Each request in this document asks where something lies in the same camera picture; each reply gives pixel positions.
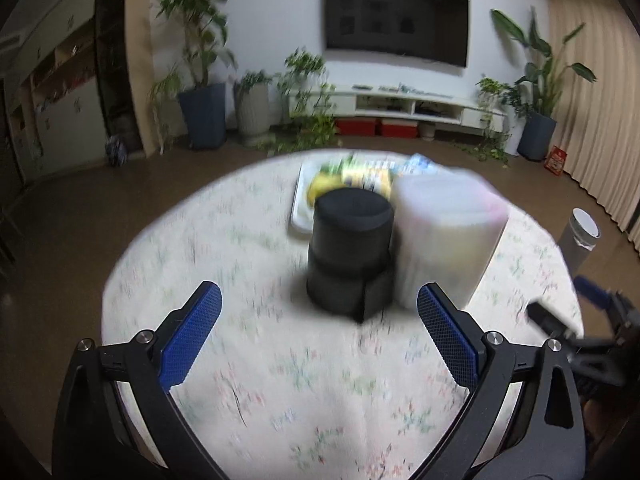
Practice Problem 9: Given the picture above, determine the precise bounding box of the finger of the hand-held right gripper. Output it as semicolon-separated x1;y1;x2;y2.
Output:
572;275;626;311
527;300;581;341

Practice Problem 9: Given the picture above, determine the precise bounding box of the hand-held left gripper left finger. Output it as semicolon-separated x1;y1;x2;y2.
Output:
52;280;223;480

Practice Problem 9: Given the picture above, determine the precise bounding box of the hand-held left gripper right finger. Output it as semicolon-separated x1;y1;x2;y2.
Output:
415;281;587;480

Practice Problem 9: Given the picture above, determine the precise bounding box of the white plastic tray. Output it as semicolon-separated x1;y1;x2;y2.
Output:
290;157;416;236

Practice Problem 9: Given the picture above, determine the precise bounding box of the floral tablecloth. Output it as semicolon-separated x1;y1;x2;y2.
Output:
100;147;586;480

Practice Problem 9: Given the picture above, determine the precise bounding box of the translucent plastic container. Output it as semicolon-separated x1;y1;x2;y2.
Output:
392;170;511;313

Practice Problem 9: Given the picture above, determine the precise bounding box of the black cylindrical container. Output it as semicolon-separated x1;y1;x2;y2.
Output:
306;187;396;323

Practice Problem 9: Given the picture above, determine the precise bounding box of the red gift box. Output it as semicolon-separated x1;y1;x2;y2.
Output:
545;146;570;176

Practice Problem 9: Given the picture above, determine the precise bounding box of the beige curtain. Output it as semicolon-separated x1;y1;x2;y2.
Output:
547;0;640;256

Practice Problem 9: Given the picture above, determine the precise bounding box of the large-leaf plant in blue pot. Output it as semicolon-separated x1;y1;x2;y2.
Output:
491;7;597;162

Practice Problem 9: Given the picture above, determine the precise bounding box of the plant in white pot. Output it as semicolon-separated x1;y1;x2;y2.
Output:
475;77;531;157

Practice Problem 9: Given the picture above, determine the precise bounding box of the vine on floor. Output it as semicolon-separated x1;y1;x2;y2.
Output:
452;140;511;166

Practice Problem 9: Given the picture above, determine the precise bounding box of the red storage box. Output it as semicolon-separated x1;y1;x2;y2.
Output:
377;119;420;138
336;117;377;137

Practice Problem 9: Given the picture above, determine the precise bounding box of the white television cabinet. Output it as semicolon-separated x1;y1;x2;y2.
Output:
287;82;508;131

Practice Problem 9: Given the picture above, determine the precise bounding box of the tall plant in blue pot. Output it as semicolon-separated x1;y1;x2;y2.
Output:
156;0;238;151

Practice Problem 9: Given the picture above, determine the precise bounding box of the plant in grey ribbed pot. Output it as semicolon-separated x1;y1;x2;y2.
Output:
234;70;273;147

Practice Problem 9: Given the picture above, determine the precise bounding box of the grassy potted plant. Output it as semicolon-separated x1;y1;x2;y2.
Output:
147;65;186;153

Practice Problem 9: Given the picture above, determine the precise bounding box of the white cupboard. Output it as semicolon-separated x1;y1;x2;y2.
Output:
0;15;108;186

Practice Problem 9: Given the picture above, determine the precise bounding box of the trailing plant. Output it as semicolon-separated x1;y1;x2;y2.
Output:
257;49;338;153

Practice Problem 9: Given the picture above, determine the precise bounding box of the dark shelf unit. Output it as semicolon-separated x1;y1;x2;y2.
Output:
95;0;146;156

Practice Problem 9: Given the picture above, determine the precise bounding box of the wall television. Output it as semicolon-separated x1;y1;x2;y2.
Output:
325;0;472;68

